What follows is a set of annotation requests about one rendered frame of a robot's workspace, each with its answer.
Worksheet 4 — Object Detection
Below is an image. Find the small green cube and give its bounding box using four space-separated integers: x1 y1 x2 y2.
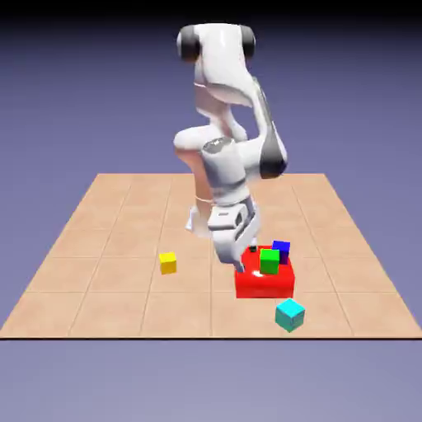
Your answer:
259 248 281 276

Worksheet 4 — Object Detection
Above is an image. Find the large red box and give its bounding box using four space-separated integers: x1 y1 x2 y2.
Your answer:
234 245 296 300

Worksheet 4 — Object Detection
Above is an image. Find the small blue cube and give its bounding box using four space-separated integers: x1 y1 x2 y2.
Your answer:
271 239 292 265

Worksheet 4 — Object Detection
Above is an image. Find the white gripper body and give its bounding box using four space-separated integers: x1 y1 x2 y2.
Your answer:
210 206 262 267

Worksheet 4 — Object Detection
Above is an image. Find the small cyan cube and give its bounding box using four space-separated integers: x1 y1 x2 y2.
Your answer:
274 298 307 333

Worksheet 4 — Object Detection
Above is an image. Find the small yellow cube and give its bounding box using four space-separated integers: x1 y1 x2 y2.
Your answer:
158 251 178 275

